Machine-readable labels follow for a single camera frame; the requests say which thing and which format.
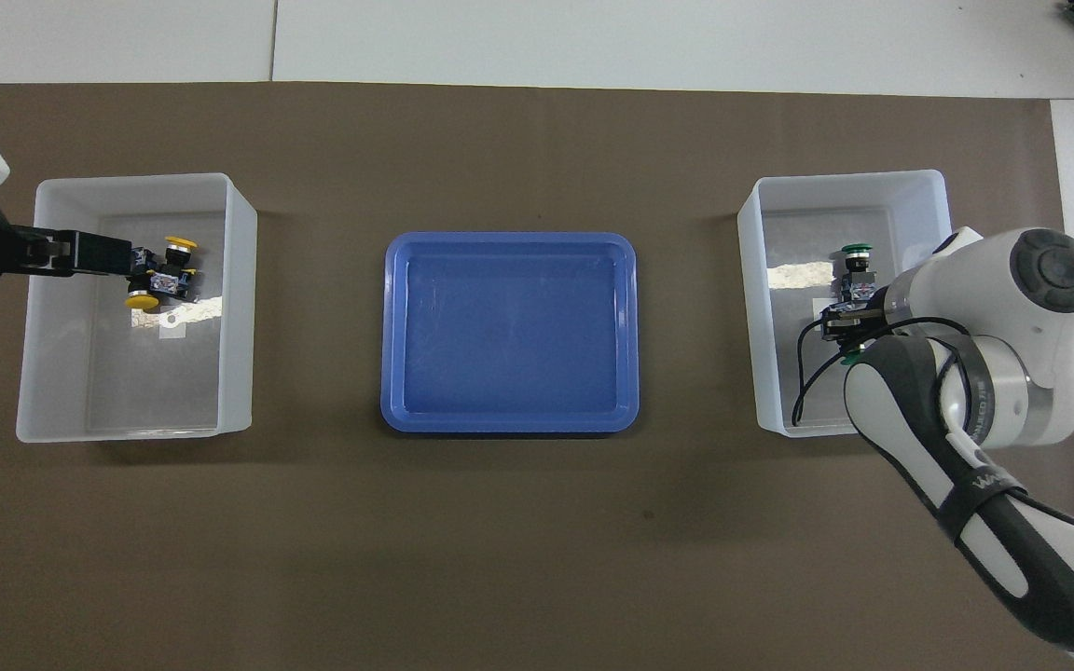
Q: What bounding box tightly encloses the blue plastic tray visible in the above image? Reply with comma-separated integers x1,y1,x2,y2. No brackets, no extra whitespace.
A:
380,231,640,434

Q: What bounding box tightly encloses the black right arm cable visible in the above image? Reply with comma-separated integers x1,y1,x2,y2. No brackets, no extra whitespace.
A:
791,317,971,431

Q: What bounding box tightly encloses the yellow push button switch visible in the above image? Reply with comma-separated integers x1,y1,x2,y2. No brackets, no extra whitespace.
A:
153,236,200,301
124,247,165,310

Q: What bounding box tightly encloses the brown table mat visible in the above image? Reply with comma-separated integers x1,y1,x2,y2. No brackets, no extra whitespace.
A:
0,82,1074,671

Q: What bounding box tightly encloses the translucent white plastic box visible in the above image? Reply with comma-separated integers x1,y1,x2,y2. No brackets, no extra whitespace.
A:
15,172,258,444
737,169,957,437

